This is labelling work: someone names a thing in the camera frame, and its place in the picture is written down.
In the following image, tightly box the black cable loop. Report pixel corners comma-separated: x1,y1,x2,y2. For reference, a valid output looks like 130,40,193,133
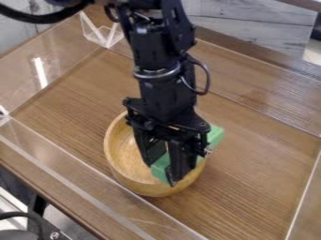
179,53,212,97

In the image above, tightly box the green rectangular block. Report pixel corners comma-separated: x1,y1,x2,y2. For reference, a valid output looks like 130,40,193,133
150,125,225,188

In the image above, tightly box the clear acrylic front wall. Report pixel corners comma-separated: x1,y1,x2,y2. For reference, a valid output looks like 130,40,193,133
0,115,209,240

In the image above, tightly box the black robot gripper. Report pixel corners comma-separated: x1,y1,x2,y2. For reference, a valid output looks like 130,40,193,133
123,69,212,187

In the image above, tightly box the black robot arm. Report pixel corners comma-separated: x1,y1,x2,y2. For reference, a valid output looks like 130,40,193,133
0,0,212,186

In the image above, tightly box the clear acrylic corner bracket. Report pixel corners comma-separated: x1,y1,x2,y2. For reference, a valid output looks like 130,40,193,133
79,11,125,49

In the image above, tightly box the brown wooden bowl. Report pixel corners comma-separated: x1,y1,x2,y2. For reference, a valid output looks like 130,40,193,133
105,112,206,198

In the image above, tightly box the black table leg bracket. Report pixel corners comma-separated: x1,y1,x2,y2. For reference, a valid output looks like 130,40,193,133
27,194,71,240

